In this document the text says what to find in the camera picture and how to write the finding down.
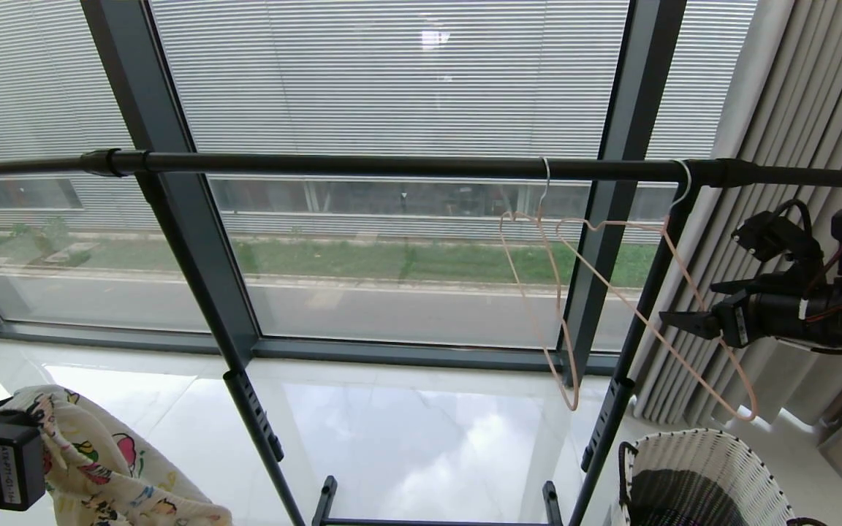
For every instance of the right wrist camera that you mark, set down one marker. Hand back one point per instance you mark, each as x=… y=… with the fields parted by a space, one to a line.
x=761 y=234

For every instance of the white laundry basket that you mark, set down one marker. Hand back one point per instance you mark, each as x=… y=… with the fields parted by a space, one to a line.
x=699 y=453

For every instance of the cream printed garment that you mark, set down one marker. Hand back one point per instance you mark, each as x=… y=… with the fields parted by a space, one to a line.
x=99 y=475

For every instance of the black clothes rack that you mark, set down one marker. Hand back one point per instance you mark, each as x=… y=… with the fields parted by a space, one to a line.
x=392 y=165

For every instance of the beige curtain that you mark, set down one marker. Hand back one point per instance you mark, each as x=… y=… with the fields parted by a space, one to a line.
x=794 y=95

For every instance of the pink clothes hanger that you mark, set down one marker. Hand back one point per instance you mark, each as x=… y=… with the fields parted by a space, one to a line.
x=751 y=409
x=574 y=398

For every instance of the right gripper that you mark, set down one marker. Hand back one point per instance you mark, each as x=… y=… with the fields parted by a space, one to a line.
x=779 y=321

